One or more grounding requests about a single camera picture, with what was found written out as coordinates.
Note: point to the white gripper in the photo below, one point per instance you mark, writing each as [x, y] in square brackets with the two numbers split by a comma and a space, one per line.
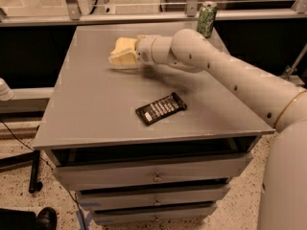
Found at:
[145, 50]

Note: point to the yellow sponge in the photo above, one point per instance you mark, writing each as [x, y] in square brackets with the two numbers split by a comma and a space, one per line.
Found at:
[124, 45]

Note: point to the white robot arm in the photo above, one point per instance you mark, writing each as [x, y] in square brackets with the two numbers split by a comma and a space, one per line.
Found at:
[280, 103]

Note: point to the green soda can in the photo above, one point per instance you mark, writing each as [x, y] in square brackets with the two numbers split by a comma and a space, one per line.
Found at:
[206, 18]

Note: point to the black snack bar packet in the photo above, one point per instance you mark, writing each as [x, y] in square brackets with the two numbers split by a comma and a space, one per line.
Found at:
[161, 109]

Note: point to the grey metal railing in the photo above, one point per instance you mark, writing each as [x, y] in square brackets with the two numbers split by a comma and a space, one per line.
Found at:
[67, 12]

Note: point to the grey drawer cabinet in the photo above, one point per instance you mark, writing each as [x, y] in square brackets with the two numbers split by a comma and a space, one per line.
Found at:
[91, 118]

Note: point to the top grey drawer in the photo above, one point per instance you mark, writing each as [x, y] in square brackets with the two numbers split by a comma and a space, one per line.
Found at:
[152, 172]

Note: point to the grey drawer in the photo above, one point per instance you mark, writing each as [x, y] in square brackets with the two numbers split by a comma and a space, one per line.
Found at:
[152, 213]
[153, 197]
[152, 172]

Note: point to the middle grey drawer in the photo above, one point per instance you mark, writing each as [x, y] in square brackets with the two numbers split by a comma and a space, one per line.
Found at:
[153, 197]

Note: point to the black stand leg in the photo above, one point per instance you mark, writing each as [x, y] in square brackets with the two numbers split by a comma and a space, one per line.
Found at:
[22, 160]

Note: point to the bottom grey drawer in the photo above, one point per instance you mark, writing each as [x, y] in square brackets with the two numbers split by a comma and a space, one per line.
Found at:
[152, 213]

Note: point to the black shoe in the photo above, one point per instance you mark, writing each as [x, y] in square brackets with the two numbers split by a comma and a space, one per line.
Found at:
[46, 219]

